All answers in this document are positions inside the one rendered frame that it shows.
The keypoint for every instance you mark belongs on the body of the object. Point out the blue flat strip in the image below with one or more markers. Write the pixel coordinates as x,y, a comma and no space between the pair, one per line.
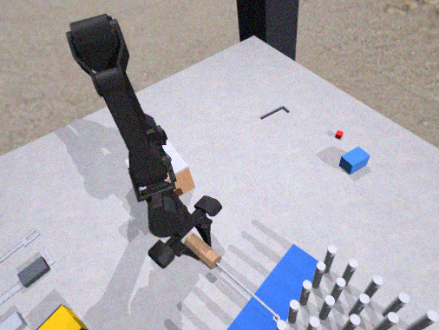
282,285

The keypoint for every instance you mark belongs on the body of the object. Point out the blue block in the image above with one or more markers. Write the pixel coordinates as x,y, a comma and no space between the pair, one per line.
354,160

